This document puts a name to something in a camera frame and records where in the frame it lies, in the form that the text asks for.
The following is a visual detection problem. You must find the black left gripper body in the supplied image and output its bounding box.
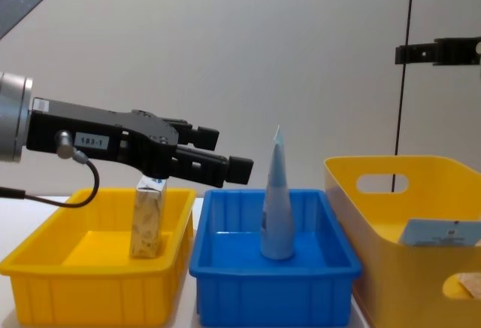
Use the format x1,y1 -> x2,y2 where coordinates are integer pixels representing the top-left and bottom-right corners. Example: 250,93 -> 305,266
26,96 -> 180,179

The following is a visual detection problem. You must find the thin black vertical strip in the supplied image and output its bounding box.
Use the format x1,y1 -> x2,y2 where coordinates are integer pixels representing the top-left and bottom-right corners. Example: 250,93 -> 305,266
392,0 -> 417,193

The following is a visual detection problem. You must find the pale blue squeeze tube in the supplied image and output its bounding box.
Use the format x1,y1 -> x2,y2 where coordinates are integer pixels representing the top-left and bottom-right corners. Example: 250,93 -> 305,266
259,124 -> 295,262

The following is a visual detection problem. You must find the small gold patterned carton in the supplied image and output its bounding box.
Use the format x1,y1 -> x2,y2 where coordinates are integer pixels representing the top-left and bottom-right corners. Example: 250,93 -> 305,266
129,175 -> 168,260

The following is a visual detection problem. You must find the blue plastic bin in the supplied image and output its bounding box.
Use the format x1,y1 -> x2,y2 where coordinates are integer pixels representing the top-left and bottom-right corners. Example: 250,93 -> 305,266
188,188 -> 363,328

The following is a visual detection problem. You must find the shallow yellow plastic bin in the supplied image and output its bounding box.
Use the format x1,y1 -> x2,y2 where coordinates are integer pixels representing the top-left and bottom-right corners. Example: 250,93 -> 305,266
0,187 -> 198,326

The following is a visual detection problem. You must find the pale blue flat box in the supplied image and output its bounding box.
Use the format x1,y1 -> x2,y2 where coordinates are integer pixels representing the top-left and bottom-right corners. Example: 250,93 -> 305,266
398,217 -> 481,248

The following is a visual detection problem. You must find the deep yellow plastic basket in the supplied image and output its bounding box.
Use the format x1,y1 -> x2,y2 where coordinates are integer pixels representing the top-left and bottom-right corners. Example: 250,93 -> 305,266
323,155 -> 481,328

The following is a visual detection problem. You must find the tan packet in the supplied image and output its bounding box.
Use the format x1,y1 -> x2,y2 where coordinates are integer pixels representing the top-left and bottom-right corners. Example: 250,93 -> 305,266
455,272 -> 481,300

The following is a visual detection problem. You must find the thin dark gripper cable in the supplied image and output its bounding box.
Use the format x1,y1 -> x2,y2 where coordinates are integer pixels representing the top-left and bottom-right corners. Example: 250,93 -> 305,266
0,129 -> 101,208

